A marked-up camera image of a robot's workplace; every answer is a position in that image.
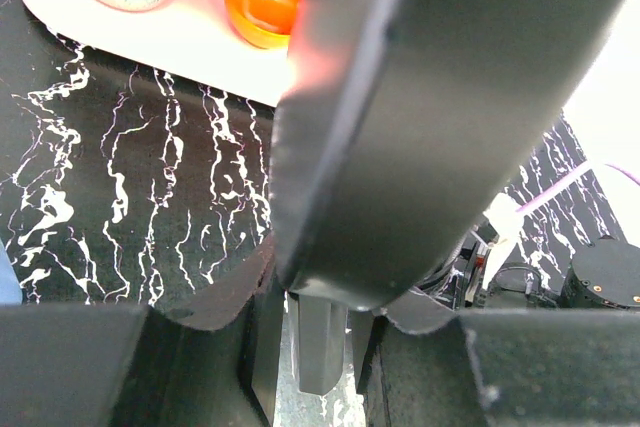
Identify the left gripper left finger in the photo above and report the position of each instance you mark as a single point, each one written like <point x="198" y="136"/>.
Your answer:
<point x="212" y="361"/>

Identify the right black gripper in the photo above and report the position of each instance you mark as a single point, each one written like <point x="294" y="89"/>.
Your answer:
<point x="514" y="285"/>

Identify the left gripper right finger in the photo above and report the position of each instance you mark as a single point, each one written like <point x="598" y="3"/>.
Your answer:
<point x="418" y="363"/>

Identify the dark grey shower head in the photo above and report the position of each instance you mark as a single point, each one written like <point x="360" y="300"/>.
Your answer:
<point x="402" y="120"/>

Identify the small blue cup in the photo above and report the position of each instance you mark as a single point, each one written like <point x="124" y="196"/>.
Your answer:
<point x="10" y="290"/>

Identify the pink three-tier shelf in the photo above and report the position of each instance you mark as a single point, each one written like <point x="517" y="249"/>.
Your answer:
<point x="189" y="38"/>

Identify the orange bowl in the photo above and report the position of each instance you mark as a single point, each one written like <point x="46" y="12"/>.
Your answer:
<point x="265" y="24"/>

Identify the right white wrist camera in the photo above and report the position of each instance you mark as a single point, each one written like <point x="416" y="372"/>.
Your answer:
<point x="507" y="221"/>

